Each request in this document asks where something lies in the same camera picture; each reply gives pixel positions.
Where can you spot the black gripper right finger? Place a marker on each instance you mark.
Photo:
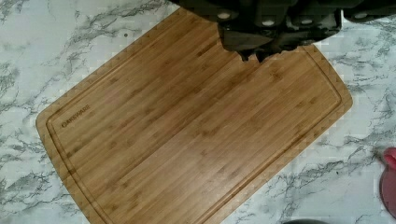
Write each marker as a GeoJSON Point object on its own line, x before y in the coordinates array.
{"type": "Point", "coordinates": [292, 39]}

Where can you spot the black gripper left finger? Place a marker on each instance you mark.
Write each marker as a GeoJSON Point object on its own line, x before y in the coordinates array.
{"type": "Point", "coordinates": [247, 42]}

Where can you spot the bamboo cutting board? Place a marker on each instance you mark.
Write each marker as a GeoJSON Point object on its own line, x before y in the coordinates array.
{"type": "Point", "coordinates": [177, 130]}

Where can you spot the pink silicone object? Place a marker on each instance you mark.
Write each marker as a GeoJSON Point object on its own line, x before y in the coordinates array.
{"type": "Point", "coordinates": [388, 181]}

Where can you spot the dark round object edge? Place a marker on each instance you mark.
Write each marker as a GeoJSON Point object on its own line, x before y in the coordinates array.
{"type": "Point", "coordinates": [305, 221]}

